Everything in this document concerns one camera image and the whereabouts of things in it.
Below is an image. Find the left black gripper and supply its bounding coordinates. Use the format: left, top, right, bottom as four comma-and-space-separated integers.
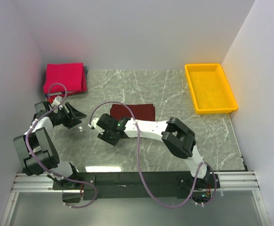
54, 102, 86, 129

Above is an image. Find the dark red t-shirt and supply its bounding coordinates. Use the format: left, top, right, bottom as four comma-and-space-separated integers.
110, 104, 155, 121

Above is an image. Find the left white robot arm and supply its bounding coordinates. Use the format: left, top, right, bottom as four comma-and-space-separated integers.
13, 101, 87, 189

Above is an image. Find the folded red striped t-shirt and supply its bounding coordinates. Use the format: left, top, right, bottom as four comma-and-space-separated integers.
43, 68, 88, 99

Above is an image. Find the folded pink t-shirt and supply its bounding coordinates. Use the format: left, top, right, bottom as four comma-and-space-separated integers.
43, 63, 87, 94

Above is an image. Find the black base beam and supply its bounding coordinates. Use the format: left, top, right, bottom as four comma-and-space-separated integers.
53, 171, 220, 203

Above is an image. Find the yellow plastic tray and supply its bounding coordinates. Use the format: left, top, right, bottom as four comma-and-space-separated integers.
185, 63, 238, 114

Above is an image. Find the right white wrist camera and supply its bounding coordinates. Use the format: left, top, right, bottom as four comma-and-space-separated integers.
88, 118, 105, 135

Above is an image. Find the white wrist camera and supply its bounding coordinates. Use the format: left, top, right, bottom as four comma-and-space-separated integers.
48, 96, 64, 110
88, 118, 105, 135

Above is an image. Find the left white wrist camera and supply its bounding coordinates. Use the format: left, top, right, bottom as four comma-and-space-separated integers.
48, 96, 64, 110

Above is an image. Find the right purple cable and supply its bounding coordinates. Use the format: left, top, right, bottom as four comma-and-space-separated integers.
89, 101, 218, 209

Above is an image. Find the aluminium rail frame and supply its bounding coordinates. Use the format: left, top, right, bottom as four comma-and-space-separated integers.
0, 143, 269, 226

